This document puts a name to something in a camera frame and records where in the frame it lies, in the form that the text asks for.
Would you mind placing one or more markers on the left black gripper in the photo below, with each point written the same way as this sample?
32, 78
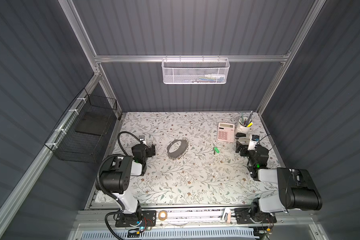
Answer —
150, 150

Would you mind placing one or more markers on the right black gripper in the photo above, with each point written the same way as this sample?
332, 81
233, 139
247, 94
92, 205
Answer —
242, 147

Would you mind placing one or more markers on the green tagged key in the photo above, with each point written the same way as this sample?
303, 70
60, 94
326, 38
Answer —
216, 150

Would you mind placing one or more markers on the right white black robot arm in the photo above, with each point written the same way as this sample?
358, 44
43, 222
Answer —
296, 188

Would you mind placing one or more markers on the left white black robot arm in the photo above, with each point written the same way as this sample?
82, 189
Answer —
113, 179

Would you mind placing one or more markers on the black white stapler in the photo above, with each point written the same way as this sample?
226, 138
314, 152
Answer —
241, 135

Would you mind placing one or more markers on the white pen cup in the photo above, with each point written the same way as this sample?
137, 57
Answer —
244, 123

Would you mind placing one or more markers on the pink calculator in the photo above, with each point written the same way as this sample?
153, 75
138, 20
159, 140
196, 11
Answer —
226, 132

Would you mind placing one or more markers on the tape roll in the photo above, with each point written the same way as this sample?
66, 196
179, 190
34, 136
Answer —
162, 215

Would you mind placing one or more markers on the white pink small device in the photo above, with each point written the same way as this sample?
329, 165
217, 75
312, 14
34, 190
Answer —
226, 217

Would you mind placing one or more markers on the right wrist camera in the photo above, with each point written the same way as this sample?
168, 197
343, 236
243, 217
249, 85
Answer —
254, 139

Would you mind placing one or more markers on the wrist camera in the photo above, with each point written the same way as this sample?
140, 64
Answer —
254, 139
142, 139

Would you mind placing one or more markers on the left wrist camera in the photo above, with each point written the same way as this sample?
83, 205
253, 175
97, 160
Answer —
142, 139

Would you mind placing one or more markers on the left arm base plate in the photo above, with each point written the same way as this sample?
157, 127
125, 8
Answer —
138, 219

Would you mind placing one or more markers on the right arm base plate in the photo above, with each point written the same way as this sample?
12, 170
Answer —
247, 216

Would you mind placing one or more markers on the black wire basket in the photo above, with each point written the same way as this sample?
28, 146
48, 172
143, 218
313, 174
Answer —
86, 131

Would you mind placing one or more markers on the white wire mesh basket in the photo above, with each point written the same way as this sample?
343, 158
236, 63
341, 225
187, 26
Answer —
195, 71

